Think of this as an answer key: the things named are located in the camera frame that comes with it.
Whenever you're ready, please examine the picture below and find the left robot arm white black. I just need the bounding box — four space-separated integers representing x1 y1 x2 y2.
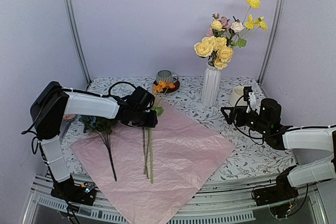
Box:
21 81 158 200

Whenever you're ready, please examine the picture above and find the aluminium frame post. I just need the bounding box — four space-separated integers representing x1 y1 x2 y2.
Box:
64 0 91 84
257 0 285 86

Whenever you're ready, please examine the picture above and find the yellow poppy flower stem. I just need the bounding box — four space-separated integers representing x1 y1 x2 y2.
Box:
231 0 268 48

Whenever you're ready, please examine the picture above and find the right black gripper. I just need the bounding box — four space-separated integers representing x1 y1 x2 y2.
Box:
222 106 270 136

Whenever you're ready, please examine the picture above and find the red patterned bowl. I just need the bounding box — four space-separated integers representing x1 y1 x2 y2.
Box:
62 114 76 122

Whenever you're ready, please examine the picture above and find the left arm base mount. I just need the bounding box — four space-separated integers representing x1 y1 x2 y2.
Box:
51 178 97 206

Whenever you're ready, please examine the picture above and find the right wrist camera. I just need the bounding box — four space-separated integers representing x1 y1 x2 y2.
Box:
243 86 257 113

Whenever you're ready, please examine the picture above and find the floral patterned tablecloth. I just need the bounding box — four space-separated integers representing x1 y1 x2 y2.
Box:
61 76 296 181

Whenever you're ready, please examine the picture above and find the front aluminium rail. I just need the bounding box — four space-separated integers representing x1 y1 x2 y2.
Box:
22 175 332 223

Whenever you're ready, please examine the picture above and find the cream mug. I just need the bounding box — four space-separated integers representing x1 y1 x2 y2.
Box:
229 86 247 107

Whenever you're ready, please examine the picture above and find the white ribbed vase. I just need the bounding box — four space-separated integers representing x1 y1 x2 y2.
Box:
201 63 221 107

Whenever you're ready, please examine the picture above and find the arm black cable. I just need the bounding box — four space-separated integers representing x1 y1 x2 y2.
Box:
20 81 139 156
233 95 336 146

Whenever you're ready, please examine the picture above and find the dark red saucer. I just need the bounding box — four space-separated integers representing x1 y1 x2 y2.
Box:
153 81 180 94

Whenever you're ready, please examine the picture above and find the purple pink wrapping paper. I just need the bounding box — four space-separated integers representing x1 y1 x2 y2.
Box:
71 104 234 223

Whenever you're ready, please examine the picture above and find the right aluminium frame post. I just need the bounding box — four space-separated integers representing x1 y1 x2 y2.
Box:
257 0 285 86

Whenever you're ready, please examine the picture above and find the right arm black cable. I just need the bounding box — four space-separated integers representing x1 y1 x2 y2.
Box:
233 95 336 146

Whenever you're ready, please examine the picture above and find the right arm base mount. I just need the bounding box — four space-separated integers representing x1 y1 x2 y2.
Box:
251 185 299 219

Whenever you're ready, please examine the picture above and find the pink rose flower stem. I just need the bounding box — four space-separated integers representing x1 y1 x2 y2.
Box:
206 12 230 37

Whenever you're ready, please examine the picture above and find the cream yellow rose stem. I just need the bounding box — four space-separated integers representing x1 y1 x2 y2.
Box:
194 36 234 70

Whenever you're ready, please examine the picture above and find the striped grey cup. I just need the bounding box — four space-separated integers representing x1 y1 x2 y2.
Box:
156 70 178 84

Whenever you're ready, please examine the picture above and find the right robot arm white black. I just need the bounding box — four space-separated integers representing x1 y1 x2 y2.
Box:
221 98 335 201

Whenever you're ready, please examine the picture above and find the left aluminium frame post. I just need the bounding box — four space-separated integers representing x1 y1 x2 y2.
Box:
64 0 91 84

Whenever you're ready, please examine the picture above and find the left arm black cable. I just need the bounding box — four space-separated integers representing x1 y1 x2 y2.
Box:
20 81 139 156

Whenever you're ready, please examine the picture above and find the orange flower stem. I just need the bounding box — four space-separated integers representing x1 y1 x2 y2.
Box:
148 93 166 184

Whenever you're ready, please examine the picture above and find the dusty pink rose stem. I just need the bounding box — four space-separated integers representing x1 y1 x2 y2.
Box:
142 128 149 179

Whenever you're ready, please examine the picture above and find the blue hydrangea flower stem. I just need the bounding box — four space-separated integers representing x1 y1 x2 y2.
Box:
79 115 118 181

